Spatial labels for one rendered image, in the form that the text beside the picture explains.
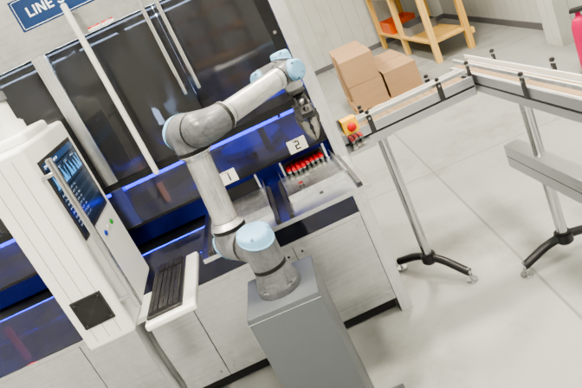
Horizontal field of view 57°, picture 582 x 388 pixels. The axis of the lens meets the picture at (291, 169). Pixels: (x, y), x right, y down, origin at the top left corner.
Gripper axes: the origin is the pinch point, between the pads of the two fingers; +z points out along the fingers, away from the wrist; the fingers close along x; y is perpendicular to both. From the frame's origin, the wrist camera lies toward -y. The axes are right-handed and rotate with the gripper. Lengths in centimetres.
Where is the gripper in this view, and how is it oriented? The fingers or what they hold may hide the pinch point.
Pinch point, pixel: (315, 137)
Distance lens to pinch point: 207.7
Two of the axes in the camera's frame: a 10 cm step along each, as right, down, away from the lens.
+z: 4.0, 8.6, 3.1
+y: -1.3, -2.8, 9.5
